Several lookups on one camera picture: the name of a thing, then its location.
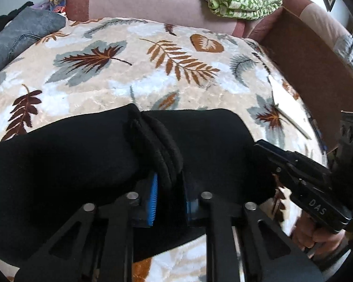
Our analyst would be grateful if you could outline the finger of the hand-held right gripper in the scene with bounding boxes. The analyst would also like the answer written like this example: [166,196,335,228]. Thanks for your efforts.
[253,139,302,184]

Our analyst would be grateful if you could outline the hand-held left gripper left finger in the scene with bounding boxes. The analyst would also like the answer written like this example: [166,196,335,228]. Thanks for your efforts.
[16,172,159,282]

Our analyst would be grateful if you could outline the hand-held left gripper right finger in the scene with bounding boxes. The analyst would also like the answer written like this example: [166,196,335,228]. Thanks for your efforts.
[181,172,325,282]

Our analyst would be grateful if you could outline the black pants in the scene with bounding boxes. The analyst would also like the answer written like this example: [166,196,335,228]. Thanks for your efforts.
[0,103,275,266]

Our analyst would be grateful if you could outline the person's right hand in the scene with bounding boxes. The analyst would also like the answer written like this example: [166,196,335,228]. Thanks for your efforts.
[293,213,346,253]

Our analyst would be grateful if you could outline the brown cardboard box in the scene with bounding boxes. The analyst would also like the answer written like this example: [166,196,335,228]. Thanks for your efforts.
[262,7,353,115]

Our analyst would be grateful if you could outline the leaf print plush blanket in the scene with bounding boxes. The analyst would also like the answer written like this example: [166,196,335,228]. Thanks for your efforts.
[0,18,330,282]

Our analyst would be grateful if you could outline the grey patterned cloth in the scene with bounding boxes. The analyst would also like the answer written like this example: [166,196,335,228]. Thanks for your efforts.
[333,34,353,71]

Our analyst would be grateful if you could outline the pink and brown sofa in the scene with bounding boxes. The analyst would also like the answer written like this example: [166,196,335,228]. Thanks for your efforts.
[65,0,353,86]

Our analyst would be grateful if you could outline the grey jeans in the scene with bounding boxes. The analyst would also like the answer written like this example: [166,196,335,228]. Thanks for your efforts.
[0,7,67,77]

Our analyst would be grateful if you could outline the colourful printed packet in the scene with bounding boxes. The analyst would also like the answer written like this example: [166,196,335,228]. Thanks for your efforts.
[48,0,68,13]

